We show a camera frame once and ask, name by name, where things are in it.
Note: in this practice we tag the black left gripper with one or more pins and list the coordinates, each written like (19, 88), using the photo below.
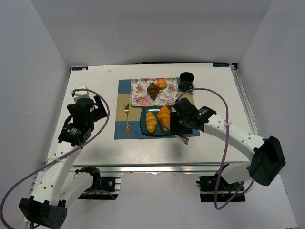
(99, 109)

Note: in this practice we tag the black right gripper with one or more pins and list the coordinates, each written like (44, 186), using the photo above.
(176, 126)

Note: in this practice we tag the large orange striped croissant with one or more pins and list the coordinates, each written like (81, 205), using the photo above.
(163, 117)

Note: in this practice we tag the silver metal tongs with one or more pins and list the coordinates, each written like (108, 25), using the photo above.
(181, 137)

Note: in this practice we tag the orange striped bread loaf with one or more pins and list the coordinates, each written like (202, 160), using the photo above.
(151, 122)

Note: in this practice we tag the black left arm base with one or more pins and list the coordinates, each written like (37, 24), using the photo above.
(108, 190)

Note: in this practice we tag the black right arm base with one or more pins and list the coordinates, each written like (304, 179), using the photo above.
(206, 185)

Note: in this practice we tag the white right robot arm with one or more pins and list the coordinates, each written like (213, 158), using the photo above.
(265, 155)

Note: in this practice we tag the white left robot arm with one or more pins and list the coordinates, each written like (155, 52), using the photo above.
(49, 202)

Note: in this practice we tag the dark teal square plate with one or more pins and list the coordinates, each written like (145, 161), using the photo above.
(159, 132)

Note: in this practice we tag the dark green mug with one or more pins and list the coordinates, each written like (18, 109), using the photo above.
(186, 80)

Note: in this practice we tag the round orange bun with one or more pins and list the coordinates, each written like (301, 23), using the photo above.
(161, 83)

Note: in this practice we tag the brown chocolate croissant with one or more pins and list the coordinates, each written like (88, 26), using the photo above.
(153, 90)

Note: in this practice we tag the floral rectangular tray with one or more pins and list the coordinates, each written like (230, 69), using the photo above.
(166, 96)

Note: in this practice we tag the blue and beige placemat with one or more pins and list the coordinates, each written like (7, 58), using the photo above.
(124, 95)

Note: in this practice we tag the gold fork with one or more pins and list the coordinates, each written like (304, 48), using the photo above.
(127, 110)

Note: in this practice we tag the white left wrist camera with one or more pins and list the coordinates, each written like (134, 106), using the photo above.
(80, 94)

